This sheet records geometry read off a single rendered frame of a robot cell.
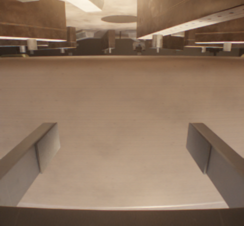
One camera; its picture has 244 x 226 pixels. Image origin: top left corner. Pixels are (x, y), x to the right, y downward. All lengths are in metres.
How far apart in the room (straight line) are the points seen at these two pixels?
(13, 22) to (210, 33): 1.96
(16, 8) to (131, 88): 1.54
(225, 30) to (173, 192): 2.08
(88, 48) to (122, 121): 6.24
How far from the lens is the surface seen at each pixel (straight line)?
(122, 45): 6.21
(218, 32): 2.29
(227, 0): 0.74
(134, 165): 0.30
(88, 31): 3.90
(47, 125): 0.16
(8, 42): 2.91
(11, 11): 1.70
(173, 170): 0.32
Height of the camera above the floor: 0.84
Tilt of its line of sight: 16 degrees up
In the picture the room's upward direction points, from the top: 180 degrees clockwise
